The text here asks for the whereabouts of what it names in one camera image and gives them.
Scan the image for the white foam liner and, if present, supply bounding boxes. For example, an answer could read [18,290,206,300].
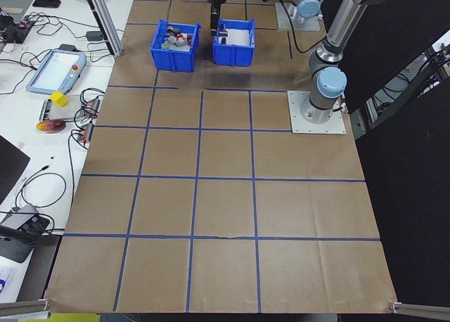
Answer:
[224,28,252,46]

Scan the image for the white square base plate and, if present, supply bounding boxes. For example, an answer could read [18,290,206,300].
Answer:
[287,89,348,136]
[275,1,321,32]

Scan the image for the white paper sheet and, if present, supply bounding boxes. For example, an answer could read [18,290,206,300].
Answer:
[0,264,18,295]

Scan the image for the black looped cable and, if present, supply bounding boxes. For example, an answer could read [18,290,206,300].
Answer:
[20,164,68,209]

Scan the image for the blue plastic button bin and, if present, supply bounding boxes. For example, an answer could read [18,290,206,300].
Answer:
[150,18,203,72]

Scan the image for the dark grey device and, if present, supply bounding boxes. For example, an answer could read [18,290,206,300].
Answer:
[0,234,36,265]

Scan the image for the aluminium profile rail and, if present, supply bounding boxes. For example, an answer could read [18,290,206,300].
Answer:
[0,298,53,319]
[387,300,450,316]

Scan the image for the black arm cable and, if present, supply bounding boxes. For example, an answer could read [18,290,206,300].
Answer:
[276,0,326,54]

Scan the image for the black frame cover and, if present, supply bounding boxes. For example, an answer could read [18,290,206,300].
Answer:
[337,0,450,322]

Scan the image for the yellow cube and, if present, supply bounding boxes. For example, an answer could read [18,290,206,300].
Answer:
[49,91,69,108]

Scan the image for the blue plastic parts bin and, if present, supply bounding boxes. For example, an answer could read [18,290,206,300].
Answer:
[212,18,257,67]

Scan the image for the yellow green board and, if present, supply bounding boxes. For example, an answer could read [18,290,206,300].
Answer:
[19,312,101,322]

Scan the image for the black laptop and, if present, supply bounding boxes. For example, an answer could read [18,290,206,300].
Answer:
[0,134,32,205]

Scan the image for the red yellow oval object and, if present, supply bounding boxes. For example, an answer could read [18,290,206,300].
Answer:
[35,120,67,134]

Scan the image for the metal bar frame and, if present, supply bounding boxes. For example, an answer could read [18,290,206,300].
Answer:
[351,32,450,140]

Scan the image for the orange black electronic module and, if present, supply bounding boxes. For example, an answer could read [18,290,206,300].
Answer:
[75,123,95,147]
[79,96,103,117]

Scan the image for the blue grey teach pendant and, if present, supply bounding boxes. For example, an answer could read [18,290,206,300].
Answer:
[25,49,87,94]

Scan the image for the aluminium profile post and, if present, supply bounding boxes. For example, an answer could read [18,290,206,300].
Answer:
[79,0,124,58]

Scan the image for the grey hub with adapter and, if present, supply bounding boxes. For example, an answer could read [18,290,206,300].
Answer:
[0,204,51,239]

